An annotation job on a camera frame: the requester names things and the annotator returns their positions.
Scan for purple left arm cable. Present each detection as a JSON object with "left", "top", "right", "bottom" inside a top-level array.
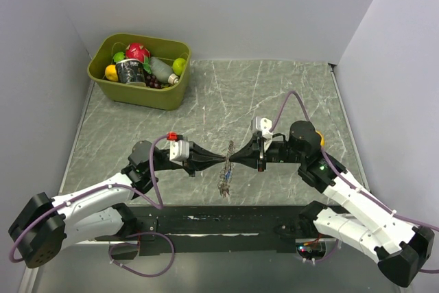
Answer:
[{"left": 8, "top": 134, "right": 172, "bottom": 263}]

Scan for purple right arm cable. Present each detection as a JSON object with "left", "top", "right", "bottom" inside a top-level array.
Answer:
[{"left": 270, "top": 91, "right": 439, "bottom": 273}]

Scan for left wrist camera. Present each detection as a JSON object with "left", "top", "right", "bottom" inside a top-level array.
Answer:
[{"left": 167, "top": 132, "right": 190, "bottom": 162}]

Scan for grey plastic bottle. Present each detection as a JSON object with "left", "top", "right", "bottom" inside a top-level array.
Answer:
[{"left": 150, "top": 57, "right": 179, "bottom": 85}]

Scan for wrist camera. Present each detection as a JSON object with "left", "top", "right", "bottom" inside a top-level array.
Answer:
[
  {"left": 251, "top": 116, "right": 273, "bottom": 146},
  {"left": 167, "top": 132, "right": 190, "bottom": 162}
]

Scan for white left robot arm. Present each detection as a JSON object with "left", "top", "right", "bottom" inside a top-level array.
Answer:
[{"left": 8, "top": 137, "right": 226, "bottom": 268}]

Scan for blue key tag key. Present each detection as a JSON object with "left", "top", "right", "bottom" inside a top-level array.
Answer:
[{"left": 224, "top": 171, "right": 232, "bottom": 180}]

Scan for green apple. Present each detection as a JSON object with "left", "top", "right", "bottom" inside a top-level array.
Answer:
[{"left": 172, "top": 58, "right": 187, "bottom": 76}]

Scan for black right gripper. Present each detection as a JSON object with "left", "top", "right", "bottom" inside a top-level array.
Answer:
[{"left": 229, "top": 134, "right": 305, "bottom": 172}]

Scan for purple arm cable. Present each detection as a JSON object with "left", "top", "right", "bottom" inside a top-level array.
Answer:
[
  {"left": 8, "top": 134, "right": 172, "bottom": 263},
  {"left": 270, "top": 91, "right": 439, "bottom": 273}
]

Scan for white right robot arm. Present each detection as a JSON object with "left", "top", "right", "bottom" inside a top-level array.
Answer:
[{"left": 230, "top": 118, "right": 434, "bottom": 288}]

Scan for dark purple grapes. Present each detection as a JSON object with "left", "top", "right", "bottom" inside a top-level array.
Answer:
[{"left": 145, "top": 74, "right": 162, "bottom": 89}]

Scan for yellow lemon in bin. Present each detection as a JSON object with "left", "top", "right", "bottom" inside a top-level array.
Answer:
[{"left": 104, "top": 65, "right": 119, "bottom": 82}]

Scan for olive green plastic bin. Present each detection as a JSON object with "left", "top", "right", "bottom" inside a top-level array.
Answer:
[{"left": 87, "top": 33, "right": 191, "bottom": 110}]

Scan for black instant noodle cup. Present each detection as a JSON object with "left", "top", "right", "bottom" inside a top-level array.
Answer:
[{"left": 115, "top": 59, "right": 146, "bottom": 86}]

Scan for red dragon fruit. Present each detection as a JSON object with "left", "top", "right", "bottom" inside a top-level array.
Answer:
[{"left": 125, "top": 43, "right": 150, "bottom": 62}]

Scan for green lime in bin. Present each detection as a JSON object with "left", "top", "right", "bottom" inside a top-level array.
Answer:
[{"left": 112, "top": 51, "right": 126, "bottom": 63}]

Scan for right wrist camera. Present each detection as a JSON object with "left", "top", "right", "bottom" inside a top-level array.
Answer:
[{"left": 251, "top": 116, "right": 273, "bottom": 146}]

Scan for yellow lemon on table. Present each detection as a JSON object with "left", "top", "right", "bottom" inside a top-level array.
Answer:
[{"left": 316, "top": 131, "right": 325, "bottom": 147}]

